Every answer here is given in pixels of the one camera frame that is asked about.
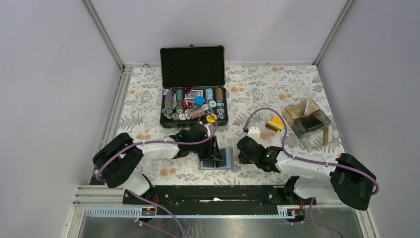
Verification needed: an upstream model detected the purple cable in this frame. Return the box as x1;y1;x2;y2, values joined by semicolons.
243;108;380;238
95;114;218;238

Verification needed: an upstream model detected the black credit card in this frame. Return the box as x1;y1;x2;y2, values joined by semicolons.
217;148;227;167
200;161;216;170

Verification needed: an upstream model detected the floral patterned table mat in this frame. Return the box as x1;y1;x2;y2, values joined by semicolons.
118;65;332;185

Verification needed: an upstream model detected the yellow round dealer chip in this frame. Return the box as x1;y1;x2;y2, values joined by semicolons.
206;114;217;123

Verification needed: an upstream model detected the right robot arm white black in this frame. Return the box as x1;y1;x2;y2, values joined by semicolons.
237;136;378;211

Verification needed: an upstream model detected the orange yellow sticky note stack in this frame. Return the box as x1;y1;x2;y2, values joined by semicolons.
265;116;284;132

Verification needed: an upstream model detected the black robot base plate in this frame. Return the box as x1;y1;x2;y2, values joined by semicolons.
123;185;311;216

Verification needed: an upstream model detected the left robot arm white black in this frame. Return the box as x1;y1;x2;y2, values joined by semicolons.
93;123;224;204

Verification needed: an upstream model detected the playing card deck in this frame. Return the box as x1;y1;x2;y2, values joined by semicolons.
185;90;203;100

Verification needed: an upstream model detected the blue round chip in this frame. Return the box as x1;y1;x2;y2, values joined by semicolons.
194;96;205;105

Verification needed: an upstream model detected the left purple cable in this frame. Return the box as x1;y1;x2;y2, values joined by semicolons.
95;114;218;238

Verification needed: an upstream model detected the black poker chip case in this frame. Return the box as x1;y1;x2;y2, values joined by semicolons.
159;45;229;128

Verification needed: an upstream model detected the beige card holder wallet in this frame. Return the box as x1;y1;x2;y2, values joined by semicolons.
199;147;233;171

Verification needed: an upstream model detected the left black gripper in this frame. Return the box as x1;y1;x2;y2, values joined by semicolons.
191;135;223;162

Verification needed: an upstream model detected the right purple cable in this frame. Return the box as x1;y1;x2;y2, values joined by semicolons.
243;108;380;238

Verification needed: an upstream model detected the clear acrylic card box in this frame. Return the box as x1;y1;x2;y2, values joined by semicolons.
282;97;341;152

